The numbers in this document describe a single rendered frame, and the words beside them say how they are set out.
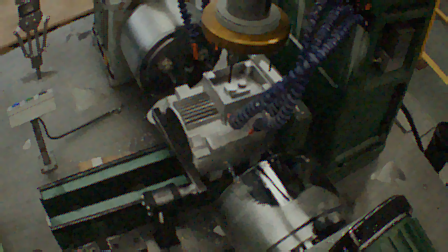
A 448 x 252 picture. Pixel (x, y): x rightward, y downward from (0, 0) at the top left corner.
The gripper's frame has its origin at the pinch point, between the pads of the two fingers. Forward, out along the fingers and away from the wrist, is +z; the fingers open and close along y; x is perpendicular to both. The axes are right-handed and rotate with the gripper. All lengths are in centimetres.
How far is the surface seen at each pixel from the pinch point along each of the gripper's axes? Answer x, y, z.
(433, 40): 104, 305, 68
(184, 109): -24.3, 32.4, 18.4
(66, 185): -9.9, -0.8, 31.7
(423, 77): 78, 248, 84
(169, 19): -5.7, 39.3, 0.0
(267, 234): -55, 32, 35
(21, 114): -3.4, -8.6, 10.3
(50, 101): -3.5, 1.9, 10.2
